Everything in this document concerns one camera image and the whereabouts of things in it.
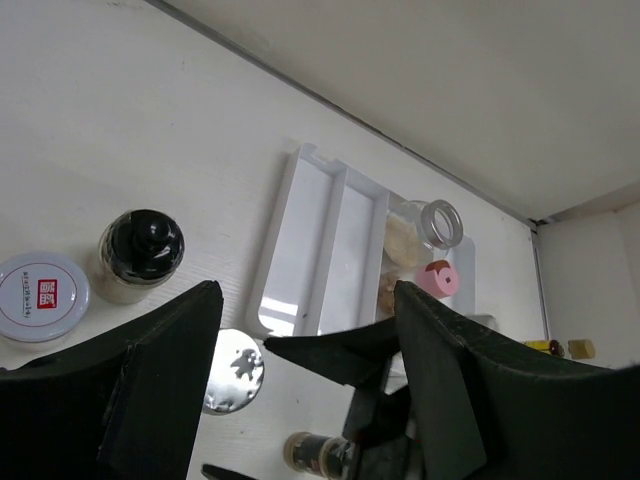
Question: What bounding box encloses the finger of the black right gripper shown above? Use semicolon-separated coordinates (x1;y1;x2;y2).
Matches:
201;464;250;480

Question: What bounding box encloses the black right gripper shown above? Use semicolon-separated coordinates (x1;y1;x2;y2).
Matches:
264;317;427;479

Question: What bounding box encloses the red label spice jar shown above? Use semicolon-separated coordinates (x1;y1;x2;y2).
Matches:
1;251;91;352

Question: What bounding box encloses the pink lid spice jar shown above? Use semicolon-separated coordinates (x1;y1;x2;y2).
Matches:
378;259;460;317

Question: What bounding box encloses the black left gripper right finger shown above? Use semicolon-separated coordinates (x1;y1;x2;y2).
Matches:
395;281;639;479

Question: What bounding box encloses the white divided organizer tray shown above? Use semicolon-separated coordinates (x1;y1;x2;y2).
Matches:
246;143;476;337

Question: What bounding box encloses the yellow bottle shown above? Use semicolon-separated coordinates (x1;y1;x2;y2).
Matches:
523;339;596;360

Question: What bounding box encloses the blue label white bottle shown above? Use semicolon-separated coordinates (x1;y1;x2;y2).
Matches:
202;328;265;416

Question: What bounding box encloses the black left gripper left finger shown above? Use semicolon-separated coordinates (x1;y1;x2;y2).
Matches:
1;280;223;479

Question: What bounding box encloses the aluminium side rail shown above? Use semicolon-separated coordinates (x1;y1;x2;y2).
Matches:
531;229;551;340

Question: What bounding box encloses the small dark pepper bottle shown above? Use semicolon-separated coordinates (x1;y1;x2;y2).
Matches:
283;432;355;479

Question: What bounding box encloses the glass jar beige powder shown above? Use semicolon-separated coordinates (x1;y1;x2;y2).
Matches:
384;199;464;268

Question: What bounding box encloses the black dome lid jar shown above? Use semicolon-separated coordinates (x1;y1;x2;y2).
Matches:
89;209;185;305

